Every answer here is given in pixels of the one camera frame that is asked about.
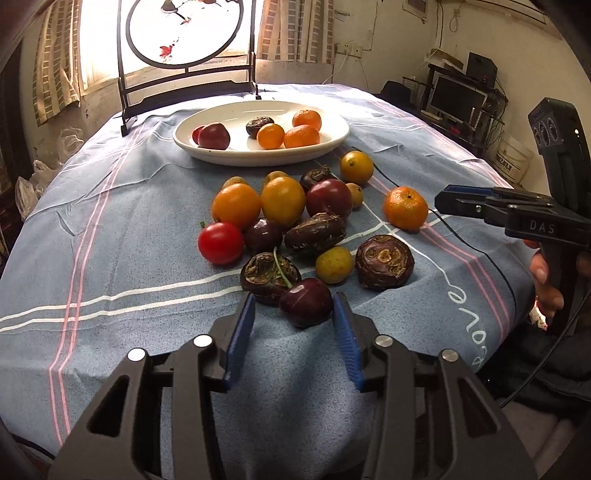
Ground mandarin orange with dimples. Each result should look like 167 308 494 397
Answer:
383 186 429 232

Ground small yellow kumquat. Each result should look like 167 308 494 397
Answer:
346 183 363 210

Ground small yellow lime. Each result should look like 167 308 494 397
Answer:
315 246 353 285

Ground small dark plum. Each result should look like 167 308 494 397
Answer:
243 218 283 255

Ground large orange tomato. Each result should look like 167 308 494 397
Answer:
211 183 262 230

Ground red cherry tomato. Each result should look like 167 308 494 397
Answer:
197 222 243 265

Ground yellow orange round fruit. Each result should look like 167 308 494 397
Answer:
339 150 374 186

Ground large dark red plum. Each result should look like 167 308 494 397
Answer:
307 179 353 218

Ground yellow orange oval tomato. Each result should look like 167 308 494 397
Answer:
260 176 305 228

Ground wrinkled passion fruit with stem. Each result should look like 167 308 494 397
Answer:
239 252 301 307

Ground right hand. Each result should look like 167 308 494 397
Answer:
524 240 565 326

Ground white bucket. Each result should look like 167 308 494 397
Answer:
492 133 534 184

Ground computer monitor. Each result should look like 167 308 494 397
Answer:
428 75 488 127

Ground mandarin on plate front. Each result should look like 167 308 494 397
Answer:
283 124 321 148

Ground mandarin on plate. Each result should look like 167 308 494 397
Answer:
291 109 322 131
283 124 321 148

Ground mandarin on plate rear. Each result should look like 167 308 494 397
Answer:
291 109 322 131

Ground small orange on plate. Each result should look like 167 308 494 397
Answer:
256 123 284 150

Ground blue striped tablecloth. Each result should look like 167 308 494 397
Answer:
1 85 533 479

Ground dark passion fruit on plate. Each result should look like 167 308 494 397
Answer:
245 116 274 139

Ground white oval plate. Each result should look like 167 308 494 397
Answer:
173 100 349 167

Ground right checked curtain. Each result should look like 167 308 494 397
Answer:
256 0 335 65

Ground checked curtain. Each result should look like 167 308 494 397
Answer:
256 0 335 65
32 0 81 126

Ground red plum on plate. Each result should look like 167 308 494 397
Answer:
197 123 230 150

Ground plastic bags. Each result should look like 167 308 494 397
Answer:
15 127 84 221

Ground round painted screen stand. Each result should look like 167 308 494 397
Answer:
116 1 259 136

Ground left checked curtain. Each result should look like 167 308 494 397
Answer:
32 0 81 126

